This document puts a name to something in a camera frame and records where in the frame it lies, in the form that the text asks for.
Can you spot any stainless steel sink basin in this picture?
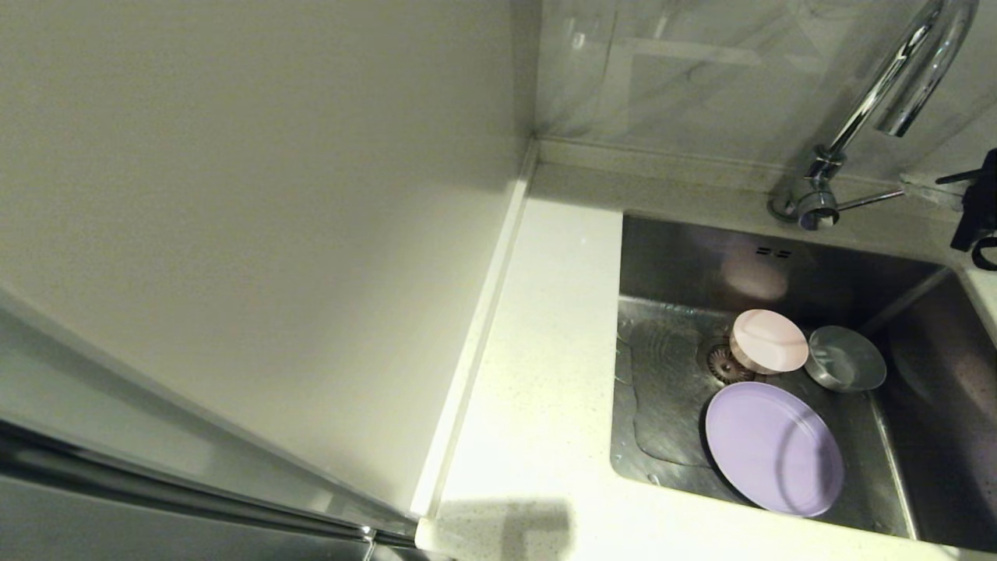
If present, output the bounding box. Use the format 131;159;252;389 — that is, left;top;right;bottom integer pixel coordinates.
610;212;997;554

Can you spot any metal sink drain strainer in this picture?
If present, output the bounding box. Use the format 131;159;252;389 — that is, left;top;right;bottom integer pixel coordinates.
706;343;755;385

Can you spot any chrome gooseneck sink faucet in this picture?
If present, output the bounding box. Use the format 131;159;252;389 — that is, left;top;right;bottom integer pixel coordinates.
767;0;981;232

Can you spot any pale grey refrigerator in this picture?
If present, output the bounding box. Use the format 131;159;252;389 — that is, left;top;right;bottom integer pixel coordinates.
0;0;540;561

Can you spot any purple round plate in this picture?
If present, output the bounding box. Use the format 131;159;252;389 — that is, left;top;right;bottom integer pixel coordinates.
704;381;845;519

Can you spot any small stainless steel bowl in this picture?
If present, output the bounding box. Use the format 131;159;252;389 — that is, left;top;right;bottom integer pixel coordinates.
804;325;888;393

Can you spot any chrome handle bar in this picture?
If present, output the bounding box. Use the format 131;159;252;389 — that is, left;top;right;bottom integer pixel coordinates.
0;421;421;550

